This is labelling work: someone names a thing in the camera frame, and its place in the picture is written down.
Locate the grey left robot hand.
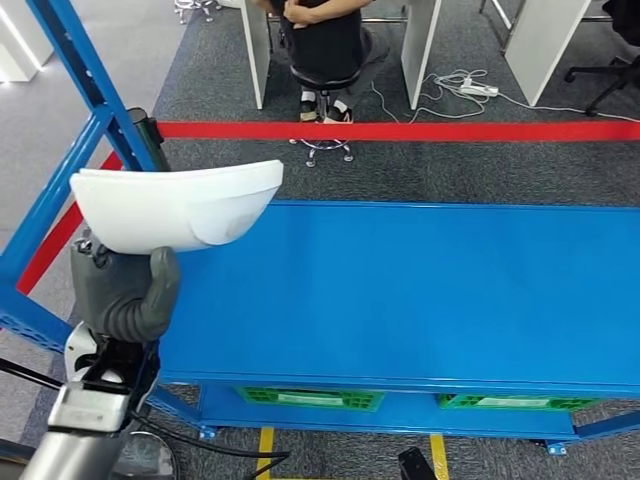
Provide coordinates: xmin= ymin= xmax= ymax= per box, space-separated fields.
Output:
xmin=69 ymin=228 xmax=182 ymax=344

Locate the white curved plastic part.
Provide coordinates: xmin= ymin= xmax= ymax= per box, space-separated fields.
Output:
xmin=69 ymin=159 xmax=285 ymax=256

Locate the blue metal shelf rack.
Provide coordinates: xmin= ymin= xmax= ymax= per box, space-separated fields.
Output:
xmin=0 ymin=0 xmax=640 ymax=458

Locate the red barrier belt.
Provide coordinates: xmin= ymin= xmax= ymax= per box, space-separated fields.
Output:
xmin=157 ymin=120 xmax=640 ymax=143
xmin=16 ymin=150 xmax=124 ymax=297

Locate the black barrier belt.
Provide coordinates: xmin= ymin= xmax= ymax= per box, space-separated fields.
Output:
xmin=0 ymin=357 xmax=63 ymax=392

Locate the yellow floor tape outline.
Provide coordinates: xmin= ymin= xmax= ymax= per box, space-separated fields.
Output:
xmin=256 ymin=427 xmax=451 ymax=480

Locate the white low cabinet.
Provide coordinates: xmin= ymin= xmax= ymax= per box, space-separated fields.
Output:
xmin=0 ymin=0 xmax=55 ymax=84

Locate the chrome chair base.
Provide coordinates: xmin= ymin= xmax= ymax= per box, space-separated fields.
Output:
xmin=174 ymin=0 xmax=222 ymax=25

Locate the white desk panel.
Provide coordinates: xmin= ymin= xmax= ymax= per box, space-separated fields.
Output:
xmin=503 ymin=0 xmax=591 ymax=107
xmin=239 ymin=0 xmax=273 ymax=111
xmin=401 ymin=0 xmax=444 ymax=111

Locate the black round stool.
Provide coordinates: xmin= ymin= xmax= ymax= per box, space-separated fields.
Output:
xmin=288 ymin=64 xmax=362 ymax=169

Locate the green plastic crate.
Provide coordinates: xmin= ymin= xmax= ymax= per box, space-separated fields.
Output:
xmin=437 ymin=394 xmax=601 ymax=413
xmin=235 ymin=387 xmax=385 ymax=413

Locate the person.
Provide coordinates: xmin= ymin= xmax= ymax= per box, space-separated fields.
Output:
xmin=254 ymin=0 xmax=391 ymax=125

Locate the white power strip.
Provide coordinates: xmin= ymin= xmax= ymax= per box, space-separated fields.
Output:
xmin=460 ymin=77 xmax=500 ymax=99

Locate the black office chair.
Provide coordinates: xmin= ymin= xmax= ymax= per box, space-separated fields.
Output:
xmin=565 ymin=0 xmax=640 ymax=119

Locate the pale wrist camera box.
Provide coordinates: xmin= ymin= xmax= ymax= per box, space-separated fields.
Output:
xmin=47 ymin=384 xmax=132 ymax=435

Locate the black camera cable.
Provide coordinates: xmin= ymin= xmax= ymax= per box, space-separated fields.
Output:
xmin=127 ymin=410 xmax=292 ymax=480

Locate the white power cable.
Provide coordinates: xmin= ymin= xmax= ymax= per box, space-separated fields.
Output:
xmin=371 ymin=68 xmax=640 ymax=125

